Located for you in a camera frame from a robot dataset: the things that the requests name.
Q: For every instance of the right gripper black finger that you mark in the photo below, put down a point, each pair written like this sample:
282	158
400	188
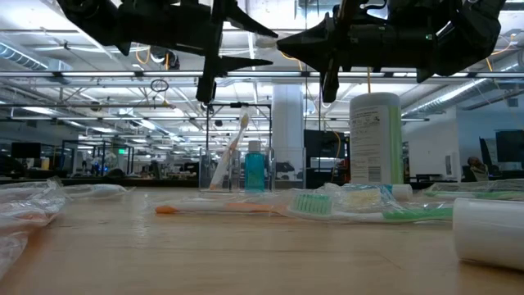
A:
313	53
317	30

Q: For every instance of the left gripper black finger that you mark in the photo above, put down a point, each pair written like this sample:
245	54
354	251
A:
245	20
241	64

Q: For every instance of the pale orange toothbrush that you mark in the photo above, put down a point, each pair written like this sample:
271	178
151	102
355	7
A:
229	155

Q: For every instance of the green toothbrush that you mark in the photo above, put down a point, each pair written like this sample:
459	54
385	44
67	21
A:
491	196
413	214

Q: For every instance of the blue toothbrush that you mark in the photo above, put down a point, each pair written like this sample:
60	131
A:
96	189

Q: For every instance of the purple toothbrush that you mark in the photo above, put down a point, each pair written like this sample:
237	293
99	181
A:
34	194

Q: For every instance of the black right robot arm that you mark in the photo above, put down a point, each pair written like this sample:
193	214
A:
471	33

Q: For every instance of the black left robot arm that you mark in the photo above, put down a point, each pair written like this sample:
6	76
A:
94	16

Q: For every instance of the clear plastic organizer box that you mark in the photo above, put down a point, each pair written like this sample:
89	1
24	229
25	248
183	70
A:
221	105

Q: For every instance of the white green wipes canister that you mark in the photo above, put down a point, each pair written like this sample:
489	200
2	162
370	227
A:
376	139

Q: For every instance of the black cabinet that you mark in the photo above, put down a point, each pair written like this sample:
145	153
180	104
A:
325	155

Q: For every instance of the clear acrylic organizer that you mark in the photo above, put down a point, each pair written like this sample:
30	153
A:
286	172

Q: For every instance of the person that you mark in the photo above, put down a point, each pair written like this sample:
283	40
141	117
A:
475	168

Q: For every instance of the black computer monitor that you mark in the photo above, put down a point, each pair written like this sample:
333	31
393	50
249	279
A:
509	145
25	150

